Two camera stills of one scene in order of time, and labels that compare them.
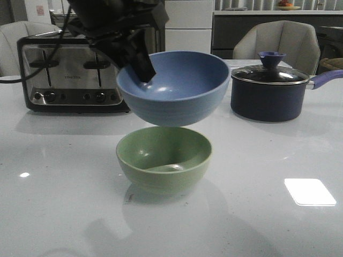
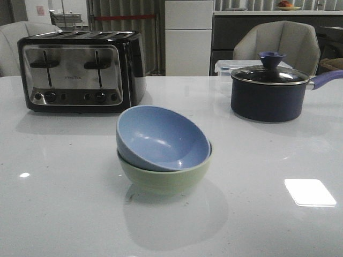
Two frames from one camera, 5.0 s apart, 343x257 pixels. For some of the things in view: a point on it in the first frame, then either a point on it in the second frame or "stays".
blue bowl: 187,86 -> 161,140
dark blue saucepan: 275,102 stays
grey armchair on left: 10,33 stays
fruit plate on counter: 283,5 stays
